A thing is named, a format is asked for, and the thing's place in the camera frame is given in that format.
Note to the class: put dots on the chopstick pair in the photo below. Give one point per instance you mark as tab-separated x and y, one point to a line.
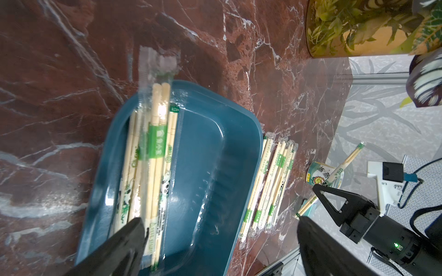
279	183
268	184

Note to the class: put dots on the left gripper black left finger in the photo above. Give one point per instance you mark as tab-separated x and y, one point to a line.
120	255

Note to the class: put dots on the chopstick pair eleventh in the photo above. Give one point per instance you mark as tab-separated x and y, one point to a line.
268	142

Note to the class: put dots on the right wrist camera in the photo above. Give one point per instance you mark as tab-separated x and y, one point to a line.
389	182

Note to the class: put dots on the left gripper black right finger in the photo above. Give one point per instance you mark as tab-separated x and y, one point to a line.
324	256

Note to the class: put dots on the amber glass vase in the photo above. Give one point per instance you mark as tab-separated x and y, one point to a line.
358	28

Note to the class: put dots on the teal storage box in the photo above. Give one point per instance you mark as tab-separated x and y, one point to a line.
215	159

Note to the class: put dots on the wrapped chopsticks in box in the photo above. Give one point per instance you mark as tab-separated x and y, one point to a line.
146	173

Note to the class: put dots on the green artificial plant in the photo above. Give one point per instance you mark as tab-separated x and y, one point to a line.
424	84

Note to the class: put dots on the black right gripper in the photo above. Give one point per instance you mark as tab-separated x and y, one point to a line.
359	219

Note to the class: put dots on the chopstick pair twelfth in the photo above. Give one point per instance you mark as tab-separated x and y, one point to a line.
352	156

